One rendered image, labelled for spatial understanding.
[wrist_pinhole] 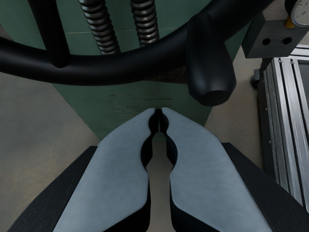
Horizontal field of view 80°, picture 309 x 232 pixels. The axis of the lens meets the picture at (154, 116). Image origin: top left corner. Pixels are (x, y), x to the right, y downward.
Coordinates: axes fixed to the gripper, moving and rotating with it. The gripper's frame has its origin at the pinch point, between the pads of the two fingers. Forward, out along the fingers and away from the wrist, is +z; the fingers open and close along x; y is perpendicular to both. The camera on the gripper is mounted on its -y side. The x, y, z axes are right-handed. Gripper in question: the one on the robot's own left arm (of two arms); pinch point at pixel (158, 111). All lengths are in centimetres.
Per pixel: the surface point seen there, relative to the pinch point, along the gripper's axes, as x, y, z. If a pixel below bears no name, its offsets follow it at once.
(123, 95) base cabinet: -10.0, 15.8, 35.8
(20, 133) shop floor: -68, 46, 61
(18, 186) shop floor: -61, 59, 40
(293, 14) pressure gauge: 17.8, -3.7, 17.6
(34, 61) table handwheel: -10.1, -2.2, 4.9
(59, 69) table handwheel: -8.3, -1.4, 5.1
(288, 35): 21.7, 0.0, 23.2
